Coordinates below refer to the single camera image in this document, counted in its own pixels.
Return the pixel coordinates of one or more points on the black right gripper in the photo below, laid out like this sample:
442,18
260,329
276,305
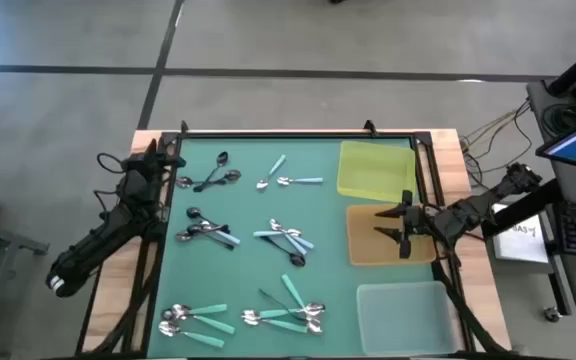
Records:
418,220

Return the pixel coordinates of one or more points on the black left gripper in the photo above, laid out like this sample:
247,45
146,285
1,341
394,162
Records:
153,164

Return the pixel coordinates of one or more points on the silver metal spoon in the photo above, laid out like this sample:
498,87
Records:
195,229

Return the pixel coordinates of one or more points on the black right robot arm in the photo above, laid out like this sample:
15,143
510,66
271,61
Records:
468,212

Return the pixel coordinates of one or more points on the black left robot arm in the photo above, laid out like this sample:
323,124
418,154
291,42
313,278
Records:
93,250

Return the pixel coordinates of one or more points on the beige plastic bin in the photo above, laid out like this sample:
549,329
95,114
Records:
368,250

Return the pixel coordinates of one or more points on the yellow plastic bin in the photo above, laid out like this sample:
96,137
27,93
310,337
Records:
373,170

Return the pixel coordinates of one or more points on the clear plastic bin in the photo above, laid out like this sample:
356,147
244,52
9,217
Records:
403,320

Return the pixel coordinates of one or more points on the black metal support beam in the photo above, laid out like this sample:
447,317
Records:
518,210

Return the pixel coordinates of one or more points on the white paper sheet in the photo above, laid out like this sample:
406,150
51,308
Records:
523,240

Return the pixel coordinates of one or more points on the green table mat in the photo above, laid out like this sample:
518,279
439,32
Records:
218,280

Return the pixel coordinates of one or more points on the cart caster wheel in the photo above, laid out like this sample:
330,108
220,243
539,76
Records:
551,314

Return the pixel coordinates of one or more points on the gray equipment cart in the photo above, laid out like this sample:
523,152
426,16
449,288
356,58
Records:
575,187

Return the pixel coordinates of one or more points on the black frame clamp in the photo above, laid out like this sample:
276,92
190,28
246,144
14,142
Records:
184,126
369,127

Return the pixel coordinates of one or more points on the black metal table frame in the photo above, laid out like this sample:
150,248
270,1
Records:
293,134

